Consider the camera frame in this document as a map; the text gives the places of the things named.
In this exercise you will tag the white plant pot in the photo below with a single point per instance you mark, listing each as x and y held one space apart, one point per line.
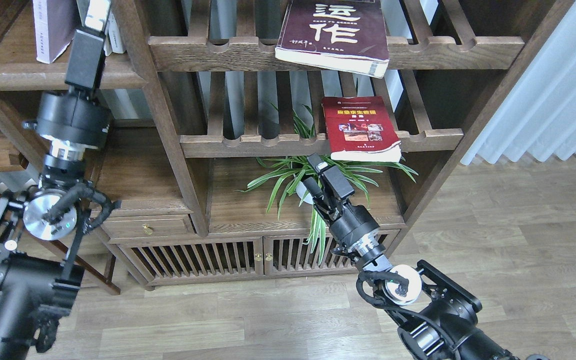
304 194

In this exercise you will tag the green spider plant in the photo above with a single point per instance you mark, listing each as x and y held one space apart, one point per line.
289 172

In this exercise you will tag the red paperback book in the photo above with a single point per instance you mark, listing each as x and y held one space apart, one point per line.
359 129

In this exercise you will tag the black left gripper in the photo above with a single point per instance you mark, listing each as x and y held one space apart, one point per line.
67 116

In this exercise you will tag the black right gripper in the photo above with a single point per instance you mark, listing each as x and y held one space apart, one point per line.
351 226

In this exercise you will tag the white lavender paperback book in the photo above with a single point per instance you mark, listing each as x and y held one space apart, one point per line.
54 24

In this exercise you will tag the white pleated curtain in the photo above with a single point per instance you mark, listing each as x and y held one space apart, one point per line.
538 117

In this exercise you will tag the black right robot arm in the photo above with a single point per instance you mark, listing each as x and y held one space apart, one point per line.
436 317

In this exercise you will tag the white upright book right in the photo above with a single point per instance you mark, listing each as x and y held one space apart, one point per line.
113 40

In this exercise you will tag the white upright book left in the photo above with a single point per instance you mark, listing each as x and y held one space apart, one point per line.
83 8

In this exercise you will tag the dark wooden bookshelf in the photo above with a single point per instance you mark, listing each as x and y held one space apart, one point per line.
219 97

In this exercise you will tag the brass drawer knob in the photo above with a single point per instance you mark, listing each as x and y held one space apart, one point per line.
147 229

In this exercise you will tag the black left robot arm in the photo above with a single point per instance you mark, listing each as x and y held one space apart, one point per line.
42 227

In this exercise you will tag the large maroon book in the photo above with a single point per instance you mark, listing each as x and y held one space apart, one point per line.
341 35

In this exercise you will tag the white upright book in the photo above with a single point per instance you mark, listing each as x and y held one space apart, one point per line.
113 40
83 8

